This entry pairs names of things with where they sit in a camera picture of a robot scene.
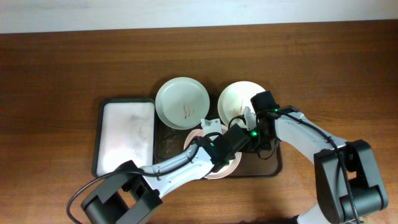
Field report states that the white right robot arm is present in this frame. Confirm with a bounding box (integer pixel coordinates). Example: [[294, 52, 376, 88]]
[[254, 104, 389, 223]]

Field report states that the pale green plate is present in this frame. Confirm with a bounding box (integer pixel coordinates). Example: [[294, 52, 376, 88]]
[[155, 77, 210, 130]]

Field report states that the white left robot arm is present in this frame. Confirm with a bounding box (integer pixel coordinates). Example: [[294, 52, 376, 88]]
[[81, 124, 252, 224]]

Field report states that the white tray with black rim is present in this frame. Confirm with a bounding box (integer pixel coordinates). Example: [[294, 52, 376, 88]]
[[91, 98, 157, 177]]

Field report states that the brown plastic tray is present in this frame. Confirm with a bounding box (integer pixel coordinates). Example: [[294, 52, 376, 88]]
[[153, 93, 284, 180]]

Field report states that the cream white plate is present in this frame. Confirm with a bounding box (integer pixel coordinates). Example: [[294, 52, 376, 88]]
[[218, 81, 265, 126]]

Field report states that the pink plate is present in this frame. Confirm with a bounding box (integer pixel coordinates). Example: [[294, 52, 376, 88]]
[[183, 129, 242, 179]]

